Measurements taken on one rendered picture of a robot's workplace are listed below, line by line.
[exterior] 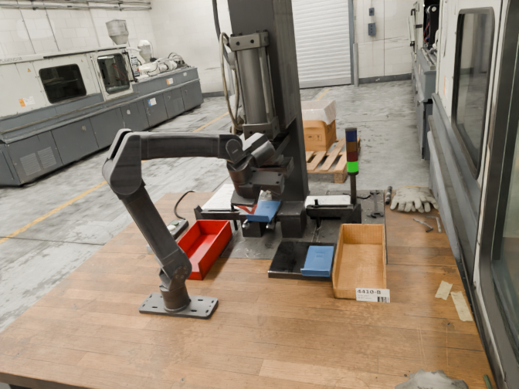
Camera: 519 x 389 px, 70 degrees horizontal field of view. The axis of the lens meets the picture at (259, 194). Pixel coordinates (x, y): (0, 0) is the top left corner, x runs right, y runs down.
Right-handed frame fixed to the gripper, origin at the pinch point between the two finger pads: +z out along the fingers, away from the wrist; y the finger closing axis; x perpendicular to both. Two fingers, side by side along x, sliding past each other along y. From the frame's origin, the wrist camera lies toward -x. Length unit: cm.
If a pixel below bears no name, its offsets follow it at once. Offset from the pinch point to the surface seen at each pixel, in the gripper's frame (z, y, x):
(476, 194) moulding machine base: 15, 21, -63
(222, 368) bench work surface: -7.2, -44.3, -5.6
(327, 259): 7.2, -10.2, -22.2
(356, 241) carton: 13.2, -0.1, -29.4
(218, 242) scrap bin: 10.2, -7.2, 11.4
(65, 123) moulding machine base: 241, 286, 418
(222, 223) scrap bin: 14.9, 2.6, 14.0
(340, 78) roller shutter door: 528, 773, 54
